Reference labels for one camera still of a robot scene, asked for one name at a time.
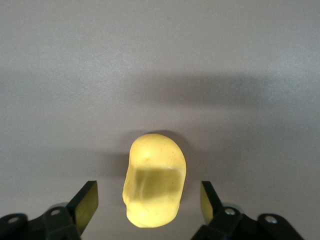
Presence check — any brown table mat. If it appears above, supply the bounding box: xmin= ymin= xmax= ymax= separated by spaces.
xmin=0 ymin=0 xmax=320 ymax=240

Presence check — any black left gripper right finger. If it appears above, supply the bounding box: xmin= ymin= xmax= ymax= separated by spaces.
xmin=191 ymin=180 xmax=305 ymax=240

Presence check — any yellow potato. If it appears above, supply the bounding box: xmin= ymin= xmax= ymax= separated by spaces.
xmin=121 ymin=133 xmax=187 ymax=229

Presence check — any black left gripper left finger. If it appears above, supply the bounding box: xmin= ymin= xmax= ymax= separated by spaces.
xmin=0 ymin=180 xmax=99 ymax=240

